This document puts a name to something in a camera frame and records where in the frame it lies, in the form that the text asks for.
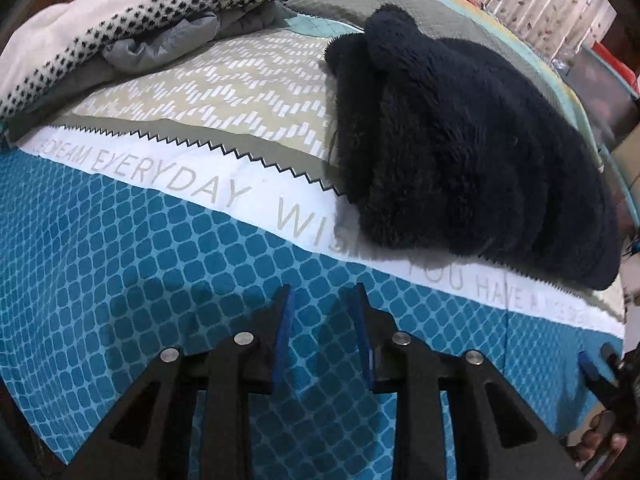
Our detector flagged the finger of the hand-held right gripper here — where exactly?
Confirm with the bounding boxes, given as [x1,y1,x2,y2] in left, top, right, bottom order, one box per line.
[577,343,626,411]

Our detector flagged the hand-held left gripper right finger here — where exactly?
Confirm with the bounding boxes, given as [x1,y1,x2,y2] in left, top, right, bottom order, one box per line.
[340,282,586,480]

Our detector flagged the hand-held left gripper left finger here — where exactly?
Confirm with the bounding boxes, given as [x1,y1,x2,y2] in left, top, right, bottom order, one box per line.
[60,284,297,480]

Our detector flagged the navy fleece jacket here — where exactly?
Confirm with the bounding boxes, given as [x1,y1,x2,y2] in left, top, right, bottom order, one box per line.
[320,4,624,291]

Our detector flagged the person's right hand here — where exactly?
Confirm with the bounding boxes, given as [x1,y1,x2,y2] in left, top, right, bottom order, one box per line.
[570,430,629,467]

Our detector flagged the teal patterned bed sheet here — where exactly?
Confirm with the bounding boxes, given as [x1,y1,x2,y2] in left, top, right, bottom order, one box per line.
[0,0,632,467]

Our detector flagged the red storage box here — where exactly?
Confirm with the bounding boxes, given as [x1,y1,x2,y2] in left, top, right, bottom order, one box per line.
[591,41,640,98]

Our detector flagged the grey quilted cloth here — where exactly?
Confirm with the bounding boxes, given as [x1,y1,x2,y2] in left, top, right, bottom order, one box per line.
[101,1,297,74]

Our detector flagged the white black-dotted blanket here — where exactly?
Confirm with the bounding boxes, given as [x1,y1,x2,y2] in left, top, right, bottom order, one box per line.
[0,0,308,120]

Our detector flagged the leaf print curtain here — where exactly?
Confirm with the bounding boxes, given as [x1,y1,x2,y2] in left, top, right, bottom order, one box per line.
[415,0,620,63]

